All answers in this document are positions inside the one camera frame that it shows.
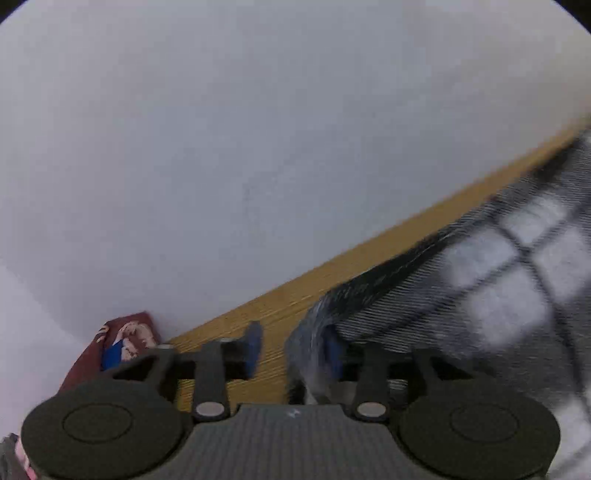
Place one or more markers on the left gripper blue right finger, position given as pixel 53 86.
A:
pixel 358 375

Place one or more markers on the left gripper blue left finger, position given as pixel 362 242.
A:
pixel 219 362

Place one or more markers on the black white plaid shirt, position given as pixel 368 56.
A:
pixel 504 290

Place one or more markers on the maroon blue printed garment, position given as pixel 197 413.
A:
pixel 119 340

